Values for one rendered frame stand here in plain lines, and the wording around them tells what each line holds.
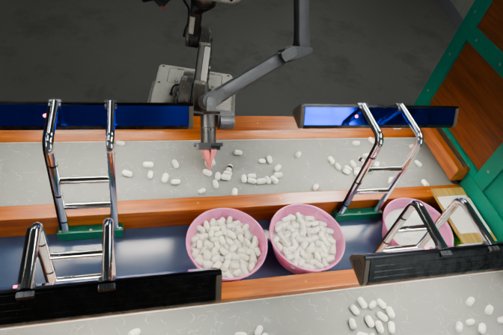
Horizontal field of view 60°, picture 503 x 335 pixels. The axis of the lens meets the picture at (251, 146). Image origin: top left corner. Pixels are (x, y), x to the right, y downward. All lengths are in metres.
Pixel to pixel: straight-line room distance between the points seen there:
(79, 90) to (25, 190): 1.62
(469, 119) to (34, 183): 1.66
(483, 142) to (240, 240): 1.03
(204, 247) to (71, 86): 1.97
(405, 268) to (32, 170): 1.23
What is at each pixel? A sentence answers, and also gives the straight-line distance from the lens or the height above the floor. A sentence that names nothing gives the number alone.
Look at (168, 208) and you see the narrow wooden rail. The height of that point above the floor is 0.77.
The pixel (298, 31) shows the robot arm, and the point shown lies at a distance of 1.81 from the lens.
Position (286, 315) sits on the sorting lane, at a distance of 1.40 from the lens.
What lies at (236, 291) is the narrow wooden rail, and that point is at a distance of 1.37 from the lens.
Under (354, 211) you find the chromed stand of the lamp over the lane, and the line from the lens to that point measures 1.73.
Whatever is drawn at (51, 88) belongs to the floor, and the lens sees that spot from 3.18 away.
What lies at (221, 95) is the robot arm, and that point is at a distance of 1.62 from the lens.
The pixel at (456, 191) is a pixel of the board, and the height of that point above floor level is 0.78.
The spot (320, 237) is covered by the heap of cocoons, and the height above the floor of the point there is 0.74.
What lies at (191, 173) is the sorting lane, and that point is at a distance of 1.64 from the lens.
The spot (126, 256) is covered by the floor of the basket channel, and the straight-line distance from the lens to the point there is 1.51.
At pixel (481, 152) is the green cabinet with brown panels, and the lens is 1.94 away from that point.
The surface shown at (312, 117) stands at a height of 1.08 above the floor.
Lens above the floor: 1.98
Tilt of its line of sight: 44 degrees down
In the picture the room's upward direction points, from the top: 15 degrees clockwise
